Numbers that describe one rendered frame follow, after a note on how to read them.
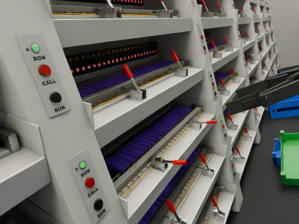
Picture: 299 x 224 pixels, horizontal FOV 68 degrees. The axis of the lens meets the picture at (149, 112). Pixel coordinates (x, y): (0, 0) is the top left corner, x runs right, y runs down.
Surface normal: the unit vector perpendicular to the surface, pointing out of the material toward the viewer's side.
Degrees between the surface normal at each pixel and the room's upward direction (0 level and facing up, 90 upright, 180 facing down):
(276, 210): 0
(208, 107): 90
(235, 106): 90
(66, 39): 110
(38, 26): 90
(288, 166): 22
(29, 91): 90
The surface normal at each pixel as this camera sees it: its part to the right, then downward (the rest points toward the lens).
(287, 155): -0.46, -0.74
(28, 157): 0.01, -0.91
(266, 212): -0.29, -0.94
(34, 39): 0.80, -0.12
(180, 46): -0.52, 0.34
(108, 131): 0.85, 0.22
